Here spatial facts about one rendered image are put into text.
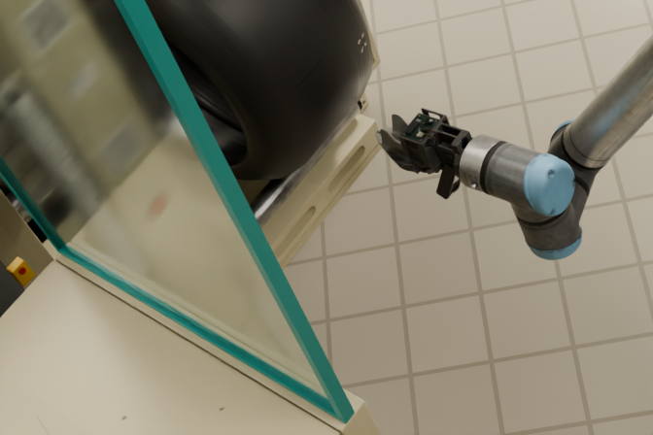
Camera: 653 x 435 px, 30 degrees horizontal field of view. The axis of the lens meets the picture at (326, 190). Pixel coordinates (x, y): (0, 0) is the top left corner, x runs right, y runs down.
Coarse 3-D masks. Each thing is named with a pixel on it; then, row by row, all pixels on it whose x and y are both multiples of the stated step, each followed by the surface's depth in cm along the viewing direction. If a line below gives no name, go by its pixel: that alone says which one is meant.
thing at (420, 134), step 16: (432, 112) 200; (416, 128) 199; (432, 128) 198; (448, 128) 197; (416, 144) 197; (432, 144) 198; (448, 144) 198; (464, 144) 197; (416, 160) 202; (432, 160) 200; (448, 160) 199
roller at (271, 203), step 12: (360, 108) 231; (348, 120) 229; (336, 132) 227; (324, 144) 226; (312, 156) 224; (300, 168) 223; (276, 180) 222; (288, 180) 222; (300, 180) 224; (264, 192) 221; (276, 192) 221; (288, 192) 222; (252, 204) 220; (264, 204) 219; (276, 204) 221; (264, 216) 219
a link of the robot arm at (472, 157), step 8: (480, 136) 194; (488, 136) 195; (472, 144) 193; (480, 144) 192; (488, 144) 192; (464, 152) 193; (472, 152) 192; (480, 152) 191; (464, 160) 193; (472, 160) 192; (480, 160) 191; (464, 168) 193; (472, 168) 192; (480, 168) 191; (464, 176) 194; (472, 176) 192; (464, 184) 196; (472, 184) 193
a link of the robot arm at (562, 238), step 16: (576, 192) 197; (576, 208) 197; (528, 224) 193; (544, 224) 191; (560, 224) 192; (576, 224) 197; (528, 240) 198; (544, 240) 195; (560, 240) 195; (576, 240) 198; (544, 256) 199; (560, 256) 198
